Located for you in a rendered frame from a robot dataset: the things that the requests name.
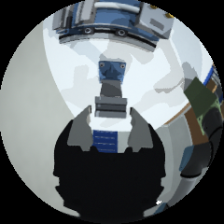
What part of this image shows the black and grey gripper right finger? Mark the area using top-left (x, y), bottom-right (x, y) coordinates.
top-left (128, 107), bottom-right (166, 178)

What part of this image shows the grey flat bar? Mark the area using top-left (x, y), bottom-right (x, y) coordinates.
top-left (75, 1), bottom-right (84, 25)
top-left (63, 4), bottom-right (75, 27)

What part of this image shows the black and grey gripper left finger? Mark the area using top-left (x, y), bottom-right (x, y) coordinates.
top-left (53, 105), bottom-right (93, 177)

